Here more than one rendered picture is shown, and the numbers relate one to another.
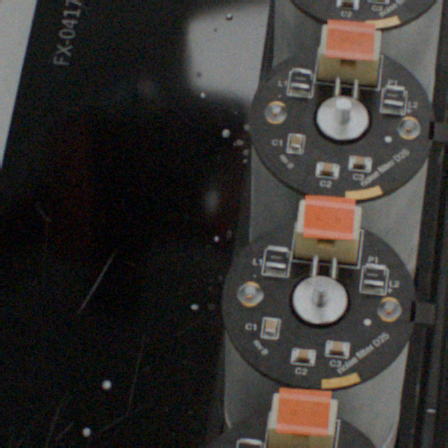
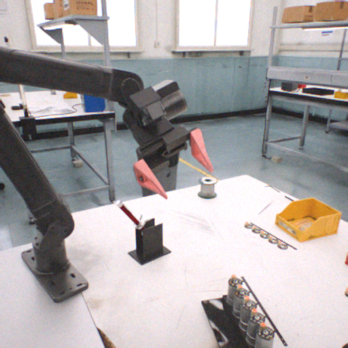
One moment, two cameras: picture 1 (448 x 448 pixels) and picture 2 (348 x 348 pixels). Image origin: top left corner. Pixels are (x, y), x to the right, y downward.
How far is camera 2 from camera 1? 0.32 m
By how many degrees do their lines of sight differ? 40
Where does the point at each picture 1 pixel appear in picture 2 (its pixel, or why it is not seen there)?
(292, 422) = (262, 325)
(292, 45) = (238, 302)
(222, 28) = (223, 310)
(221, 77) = (225, 314)
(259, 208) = (243, 316)
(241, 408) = (252, 332)
